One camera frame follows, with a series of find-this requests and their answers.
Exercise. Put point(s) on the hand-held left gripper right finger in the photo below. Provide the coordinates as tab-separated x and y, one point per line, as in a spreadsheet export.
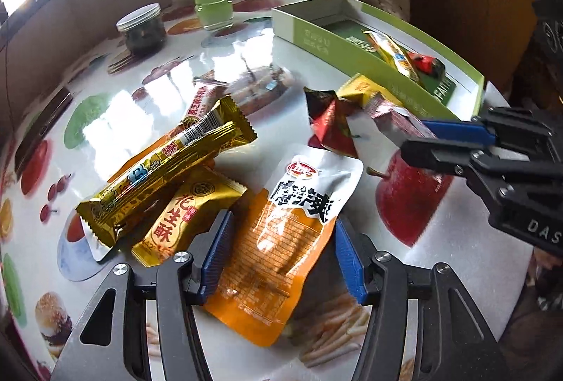
347	262

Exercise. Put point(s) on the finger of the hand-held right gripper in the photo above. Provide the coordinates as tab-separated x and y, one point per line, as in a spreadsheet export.
435	154
457	131

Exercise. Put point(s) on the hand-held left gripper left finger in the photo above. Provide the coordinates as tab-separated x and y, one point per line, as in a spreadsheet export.
217	258

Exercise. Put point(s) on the gold peanut crisp packet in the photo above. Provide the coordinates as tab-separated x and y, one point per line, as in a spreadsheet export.
184	216

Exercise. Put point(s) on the maroon silver snack packet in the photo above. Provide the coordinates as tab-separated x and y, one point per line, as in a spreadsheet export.
391	121

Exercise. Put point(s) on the orange and silver snack packet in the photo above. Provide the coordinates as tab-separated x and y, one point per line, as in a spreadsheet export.
286	209

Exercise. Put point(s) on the small yellow snack packet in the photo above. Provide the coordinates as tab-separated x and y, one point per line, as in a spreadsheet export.
358	90

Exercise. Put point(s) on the long gold snack bar packet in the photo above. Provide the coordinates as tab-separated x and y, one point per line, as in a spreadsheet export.
391	51
167	165

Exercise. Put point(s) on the red and black snack packet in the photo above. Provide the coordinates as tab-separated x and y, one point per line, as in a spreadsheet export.
330	121

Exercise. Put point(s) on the green and white cardboard box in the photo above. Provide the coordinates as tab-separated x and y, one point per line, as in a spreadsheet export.
316	40

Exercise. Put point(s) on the small red snack packet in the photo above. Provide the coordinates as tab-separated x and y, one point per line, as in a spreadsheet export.
424	62

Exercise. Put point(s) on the long orange snack packet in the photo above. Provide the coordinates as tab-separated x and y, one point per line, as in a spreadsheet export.
132	161

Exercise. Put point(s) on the dark smartphone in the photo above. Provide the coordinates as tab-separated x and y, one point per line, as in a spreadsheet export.
44	121

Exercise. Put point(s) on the clear jar with dark contents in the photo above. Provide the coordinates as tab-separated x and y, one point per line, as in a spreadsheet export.
143	38

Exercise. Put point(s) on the small green jar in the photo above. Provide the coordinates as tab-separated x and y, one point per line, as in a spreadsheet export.
213	7

